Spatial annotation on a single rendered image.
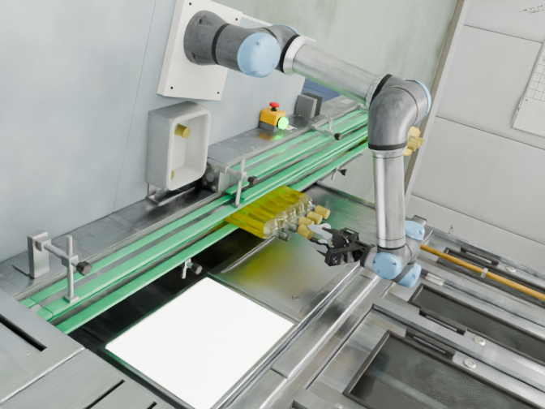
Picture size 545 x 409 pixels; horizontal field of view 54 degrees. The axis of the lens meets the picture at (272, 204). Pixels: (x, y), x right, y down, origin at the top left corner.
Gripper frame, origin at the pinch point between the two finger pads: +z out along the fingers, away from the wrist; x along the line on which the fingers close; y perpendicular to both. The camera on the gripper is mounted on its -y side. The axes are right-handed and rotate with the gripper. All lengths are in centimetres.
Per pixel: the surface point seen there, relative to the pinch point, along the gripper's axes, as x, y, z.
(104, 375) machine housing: 22, -95, -12
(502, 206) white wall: -203, 589, -18
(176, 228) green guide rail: 3.5, -32.2, 27.0
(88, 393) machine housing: 22, -99, -13
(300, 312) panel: -12.4, -20.9, -11.4
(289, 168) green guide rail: 6.1, 26.4, 24.3
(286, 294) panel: -13.1, -15.5, -3.6
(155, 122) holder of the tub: 31, -29, 40
